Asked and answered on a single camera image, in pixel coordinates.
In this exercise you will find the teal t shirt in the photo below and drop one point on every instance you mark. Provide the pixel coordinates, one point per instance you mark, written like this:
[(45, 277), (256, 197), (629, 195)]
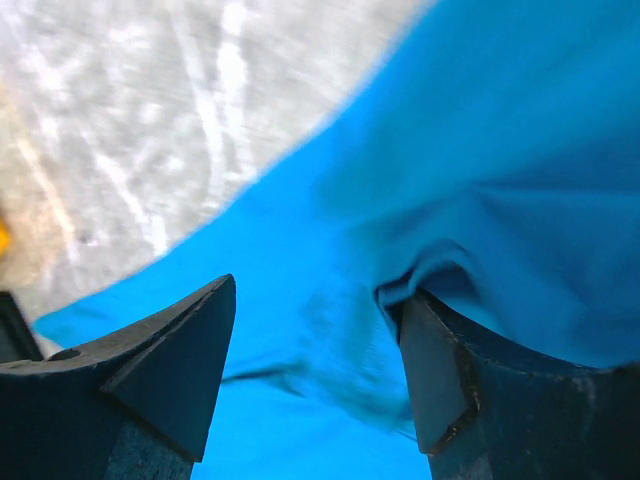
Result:
[(494, 161)]

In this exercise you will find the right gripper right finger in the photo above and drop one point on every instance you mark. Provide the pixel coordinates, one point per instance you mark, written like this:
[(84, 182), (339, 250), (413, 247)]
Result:
[(485, 407)]

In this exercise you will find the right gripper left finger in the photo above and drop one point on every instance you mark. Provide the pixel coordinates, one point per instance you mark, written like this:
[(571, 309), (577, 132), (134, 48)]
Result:
[(135, 404)]

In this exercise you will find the yellow plastic bin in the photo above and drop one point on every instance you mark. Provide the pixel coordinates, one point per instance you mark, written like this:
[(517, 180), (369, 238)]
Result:
[(5, 239)]

